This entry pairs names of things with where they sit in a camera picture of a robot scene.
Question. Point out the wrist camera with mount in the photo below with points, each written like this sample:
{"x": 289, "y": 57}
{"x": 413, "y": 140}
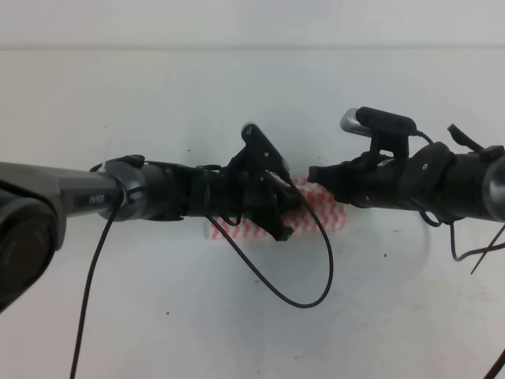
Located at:
{"x": 263, "y": 153}
{"x": 388, "y": 132}

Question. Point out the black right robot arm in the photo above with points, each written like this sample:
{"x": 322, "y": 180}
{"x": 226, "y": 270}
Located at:
{"x": 436, "y": 180}

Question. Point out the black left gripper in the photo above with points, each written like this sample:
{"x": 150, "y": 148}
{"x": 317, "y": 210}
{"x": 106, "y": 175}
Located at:
{"x": 241, "y": 190}

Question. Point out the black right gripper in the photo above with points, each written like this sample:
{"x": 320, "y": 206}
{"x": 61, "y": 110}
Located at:
{"x": 364, "y": 184}

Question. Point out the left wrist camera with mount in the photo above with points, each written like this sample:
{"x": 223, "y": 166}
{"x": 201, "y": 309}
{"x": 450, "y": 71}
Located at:
{"x": 263, "y": 153}

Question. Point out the pink white wavy striped towel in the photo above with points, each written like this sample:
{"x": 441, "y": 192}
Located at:
{"x": 318, "y": 207}

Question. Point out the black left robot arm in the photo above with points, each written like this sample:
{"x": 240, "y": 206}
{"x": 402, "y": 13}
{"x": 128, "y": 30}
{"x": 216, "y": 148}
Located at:
{"x": 36, "y": 203}

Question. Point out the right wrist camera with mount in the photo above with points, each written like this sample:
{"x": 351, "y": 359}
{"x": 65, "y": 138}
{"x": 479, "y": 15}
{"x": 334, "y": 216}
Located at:
{"x": 388, "y": 132}

